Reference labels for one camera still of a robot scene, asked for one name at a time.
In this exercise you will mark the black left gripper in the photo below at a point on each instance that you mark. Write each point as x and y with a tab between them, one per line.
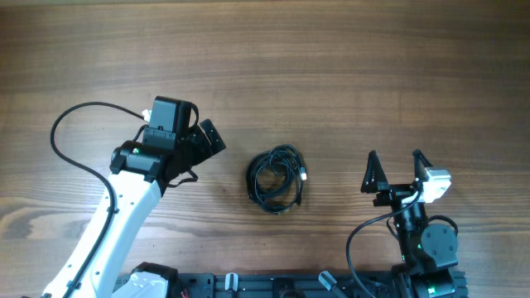
205	141

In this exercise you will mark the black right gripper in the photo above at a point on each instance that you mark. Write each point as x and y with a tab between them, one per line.
397	194

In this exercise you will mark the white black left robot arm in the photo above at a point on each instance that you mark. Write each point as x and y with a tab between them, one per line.
171	141

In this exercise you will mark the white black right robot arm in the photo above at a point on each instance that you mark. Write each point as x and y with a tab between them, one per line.
428	244

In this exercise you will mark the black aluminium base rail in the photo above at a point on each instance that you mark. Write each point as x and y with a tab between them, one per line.
325	284

